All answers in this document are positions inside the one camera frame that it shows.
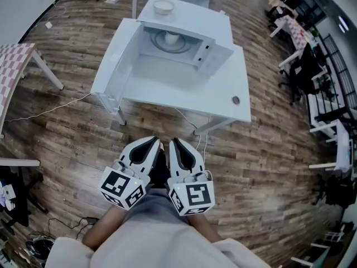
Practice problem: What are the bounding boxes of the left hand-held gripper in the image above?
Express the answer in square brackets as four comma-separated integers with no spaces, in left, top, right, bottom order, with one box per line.
[99,136,162,211]

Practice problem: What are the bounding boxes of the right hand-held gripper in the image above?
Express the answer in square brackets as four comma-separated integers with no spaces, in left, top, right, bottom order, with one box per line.
[167,137,216,217]

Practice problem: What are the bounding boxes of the white cup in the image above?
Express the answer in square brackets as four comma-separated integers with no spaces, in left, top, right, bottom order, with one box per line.
[164,31,179,45]

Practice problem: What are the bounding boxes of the white microwave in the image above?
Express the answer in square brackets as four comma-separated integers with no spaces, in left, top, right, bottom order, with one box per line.
[90,0,234,116]

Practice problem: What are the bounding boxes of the person's left forearm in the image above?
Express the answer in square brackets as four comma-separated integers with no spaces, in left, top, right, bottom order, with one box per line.
[82,205,132,251]

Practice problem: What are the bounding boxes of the person's right forearm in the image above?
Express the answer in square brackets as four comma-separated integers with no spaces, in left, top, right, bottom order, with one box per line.
[186,213,224,242]

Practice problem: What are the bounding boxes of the person's black trousers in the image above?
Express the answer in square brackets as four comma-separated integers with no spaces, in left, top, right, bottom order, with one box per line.
[150,149,171,190]

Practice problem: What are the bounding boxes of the person's grey shirt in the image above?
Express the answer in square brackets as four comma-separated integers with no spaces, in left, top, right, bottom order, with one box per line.
[122,189,193,234]

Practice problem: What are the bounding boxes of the person's cream top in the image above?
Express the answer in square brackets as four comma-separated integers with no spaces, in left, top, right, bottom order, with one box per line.
[44,222,273,268]

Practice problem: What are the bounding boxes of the glass turntable plate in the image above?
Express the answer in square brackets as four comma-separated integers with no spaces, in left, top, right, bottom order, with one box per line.
[150,30,193,52]

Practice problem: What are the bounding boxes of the black cart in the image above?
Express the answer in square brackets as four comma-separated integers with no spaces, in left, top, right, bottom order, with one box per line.
[0,165,49,228]

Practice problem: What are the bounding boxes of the black bin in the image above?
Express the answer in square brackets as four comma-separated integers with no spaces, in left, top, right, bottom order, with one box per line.
[25,233,55,265]

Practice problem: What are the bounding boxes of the white device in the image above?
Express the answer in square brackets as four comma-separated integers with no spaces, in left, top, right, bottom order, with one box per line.
[0,181,16,210]

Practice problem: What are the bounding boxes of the white office desk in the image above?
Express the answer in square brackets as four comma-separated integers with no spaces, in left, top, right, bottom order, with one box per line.
[278,47,332,79]

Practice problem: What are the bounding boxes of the black office chair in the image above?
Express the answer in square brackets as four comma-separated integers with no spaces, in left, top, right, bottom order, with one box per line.
[278,42,329,106]
[312,174,357,209]

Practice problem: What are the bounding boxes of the black railing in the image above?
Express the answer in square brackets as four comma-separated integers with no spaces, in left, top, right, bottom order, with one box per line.
[313,33,357,124]

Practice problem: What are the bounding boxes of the white bowl of rice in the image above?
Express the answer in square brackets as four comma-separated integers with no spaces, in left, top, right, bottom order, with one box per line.
[152,0,175,16]

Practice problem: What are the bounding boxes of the pink checkered table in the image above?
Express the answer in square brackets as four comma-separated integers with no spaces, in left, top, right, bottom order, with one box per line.
[0,42,65,135]

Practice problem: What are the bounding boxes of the red checkered table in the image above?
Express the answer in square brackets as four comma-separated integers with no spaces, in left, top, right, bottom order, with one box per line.
[269,13,315,52]

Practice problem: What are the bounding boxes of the white power strip cable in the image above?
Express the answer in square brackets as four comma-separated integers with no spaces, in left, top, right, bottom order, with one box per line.
[174,107,213,181]

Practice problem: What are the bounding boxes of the black power adapter with cable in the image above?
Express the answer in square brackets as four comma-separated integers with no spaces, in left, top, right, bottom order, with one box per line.
[47,216,99,241]

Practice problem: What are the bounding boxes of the long white floor cable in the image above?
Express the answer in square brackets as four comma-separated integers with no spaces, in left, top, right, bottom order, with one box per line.
[4,93,92,122]

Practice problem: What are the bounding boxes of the white bar frame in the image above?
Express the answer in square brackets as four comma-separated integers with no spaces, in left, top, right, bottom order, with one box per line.
[0,157,41,168]

